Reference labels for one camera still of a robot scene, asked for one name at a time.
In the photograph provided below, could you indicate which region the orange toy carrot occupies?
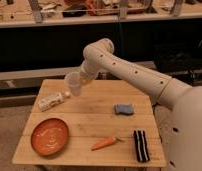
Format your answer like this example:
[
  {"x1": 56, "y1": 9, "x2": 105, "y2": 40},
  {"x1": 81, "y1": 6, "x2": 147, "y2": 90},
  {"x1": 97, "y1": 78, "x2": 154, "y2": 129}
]
[{"x1": 91, "y1": 136, "x2": 122, "y2": 151}]

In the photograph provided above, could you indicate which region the blue sponge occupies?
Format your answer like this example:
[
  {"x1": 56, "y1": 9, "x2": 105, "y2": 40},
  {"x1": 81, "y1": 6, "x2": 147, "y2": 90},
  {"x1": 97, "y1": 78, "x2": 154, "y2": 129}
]
[{"x1": 114, "y1": 104, "x2": 134, "y2": 115}]

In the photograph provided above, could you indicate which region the long workbench shelf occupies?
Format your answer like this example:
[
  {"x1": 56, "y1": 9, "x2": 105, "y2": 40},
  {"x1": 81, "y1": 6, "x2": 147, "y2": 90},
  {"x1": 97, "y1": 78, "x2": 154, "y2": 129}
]
[{"x1": 0, "y1": 0, "x2": 202, "y2": 28}]

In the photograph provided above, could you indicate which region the blue hanging cable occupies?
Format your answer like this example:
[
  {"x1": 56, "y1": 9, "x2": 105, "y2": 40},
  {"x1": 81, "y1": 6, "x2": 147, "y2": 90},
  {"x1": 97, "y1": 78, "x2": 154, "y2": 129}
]
[{"x1": 118, "y1": 19, "x2": 125, "y2": 61}]

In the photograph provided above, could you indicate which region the wooden table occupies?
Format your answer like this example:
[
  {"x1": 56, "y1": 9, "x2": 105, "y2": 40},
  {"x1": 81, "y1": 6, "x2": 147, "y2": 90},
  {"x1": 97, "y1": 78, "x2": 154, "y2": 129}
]
[{"x1": 12, "y1": 80, "x2": 166, "y2": 168}]

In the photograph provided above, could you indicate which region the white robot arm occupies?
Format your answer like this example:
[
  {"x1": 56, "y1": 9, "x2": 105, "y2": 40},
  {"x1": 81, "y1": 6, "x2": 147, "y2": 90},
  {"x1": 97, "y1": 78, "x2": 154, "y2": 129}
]
[{"x1": 80, "y1": 38, "x2": 202, "y2": 171}]

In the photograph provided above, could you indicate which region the black white striped cloth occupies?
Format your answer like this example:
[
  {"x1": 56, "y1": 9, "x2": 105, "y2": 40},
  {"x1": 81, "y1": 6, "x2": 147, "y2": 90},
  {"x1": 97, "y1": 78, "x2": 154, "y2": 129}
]
[{"x1": 133, "y1": 130, "x2": 150, "y2": 163}]

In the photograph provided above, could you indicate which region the translucent white cup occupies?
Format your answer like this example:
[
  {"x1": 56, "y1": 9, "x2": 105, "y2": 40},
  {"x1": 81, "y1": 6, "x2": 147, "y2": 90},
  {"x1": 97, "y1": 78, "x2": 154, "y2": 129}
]
[{"x1": 65, "y1": 72, "x2": 82, "y2": 96}]

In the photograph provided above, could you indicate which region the orange plate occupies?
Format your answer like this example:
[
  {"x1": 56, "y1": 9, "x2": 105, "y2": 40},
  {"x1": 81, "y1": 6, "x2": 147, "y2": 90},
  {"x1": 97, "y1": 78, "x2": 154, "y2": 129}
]
[{"x1": 31, "y1": 118, "x2": 69, "y2": 156}]

